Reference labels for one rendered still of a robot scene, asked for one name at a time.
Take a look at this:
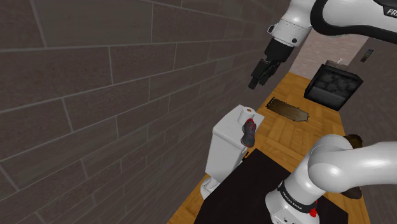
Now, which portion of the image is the small dark wall frame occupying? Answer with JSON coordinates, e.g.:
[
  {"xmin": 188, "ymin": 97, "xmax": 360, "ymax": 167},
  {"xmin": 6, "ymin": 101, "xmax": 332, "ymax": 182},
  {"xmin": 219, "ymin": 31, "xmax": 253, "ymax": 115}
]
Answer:
[{"xmin": 359, "ymin": 48, "xmax": 375, "ymax": 64}]

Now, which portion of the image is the brown floor mat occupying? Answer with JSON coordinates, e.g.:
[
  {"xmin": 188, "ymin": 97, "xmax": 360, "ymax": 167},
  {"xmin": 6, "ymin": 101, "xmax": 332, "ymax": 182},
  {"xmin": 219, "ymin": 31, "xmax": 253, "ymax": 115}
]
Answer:
[{"xmin": 265, "ymin": 97, "xmax": 310, "ymax": 123}]

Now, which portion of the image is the grey and red sneaker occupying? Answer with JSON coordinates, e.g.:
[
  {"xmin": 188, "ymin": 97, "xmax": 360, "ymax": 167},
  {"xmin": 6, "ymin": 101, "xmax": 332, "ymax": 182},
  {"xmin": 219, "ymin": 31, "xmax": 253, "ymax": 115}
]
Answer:
[{"xmin": 240, "ymin": 118, "xmax": 258, "ymax": 149}]

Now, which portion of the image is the white toilet paper roll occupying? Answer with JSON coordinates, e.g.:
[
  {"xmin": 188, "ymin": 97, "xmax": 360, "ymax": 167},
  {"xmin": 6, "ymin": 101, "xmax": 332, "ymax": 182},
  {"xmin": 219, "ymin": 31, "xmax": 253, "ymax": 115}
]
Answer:
[{"xmin": 237, "ymin": 106, "xmax": 256, "ymax": 124}]

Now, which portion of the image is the dark robot stand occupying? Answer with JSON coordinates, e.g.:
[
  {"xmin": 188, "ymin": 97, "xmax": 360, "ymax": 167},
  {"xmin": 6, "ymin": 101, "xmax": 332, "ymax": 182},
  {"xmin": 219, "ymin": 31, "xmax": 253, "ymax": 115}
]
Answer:
[{"xmin": 193, "ymin": 148, "xmax": 350, "ymax": 224}]

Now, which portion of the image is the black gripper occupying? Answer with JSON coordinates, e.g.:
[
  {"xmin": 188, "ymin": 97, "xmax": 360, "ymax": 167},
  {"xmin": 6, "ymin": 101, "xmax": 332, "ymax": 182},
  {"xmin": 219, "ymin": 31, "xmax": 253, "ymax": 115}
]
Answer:
[{"xmin": 247, "ymin": 37, "xmax": 295, "ymax": 91}]

